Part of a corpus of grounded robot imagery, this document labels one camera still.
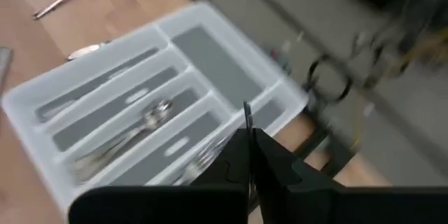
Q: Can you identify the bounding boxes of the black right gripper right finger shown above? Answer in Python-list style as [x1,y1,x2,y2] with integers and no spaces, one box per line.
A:
[252,128,448,224]

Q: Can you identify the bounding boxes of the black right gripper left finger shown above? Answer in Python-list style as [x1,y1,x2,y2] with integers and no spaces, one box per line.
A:
[68,129,251,224]

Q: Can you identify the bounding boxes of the silver fork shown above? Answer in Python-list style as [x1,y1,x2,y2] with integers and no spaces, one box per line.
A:
[171,146,225,187]
[242,100,254,137]
[181,136,232,183]

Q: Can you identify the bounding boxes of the white cutlery tray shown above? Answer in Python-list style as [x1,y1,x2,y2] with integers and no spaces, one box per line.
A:
[1,0,311,214]

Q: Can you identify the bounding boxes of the grey power strip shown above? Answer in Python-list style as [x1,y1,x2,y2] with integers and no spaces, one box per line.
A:
[264,40,293,76]

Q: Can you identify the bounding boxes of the black coiled cable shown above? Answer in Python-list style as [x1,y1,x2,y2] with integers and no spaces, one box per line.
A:
[306,54,354,104]

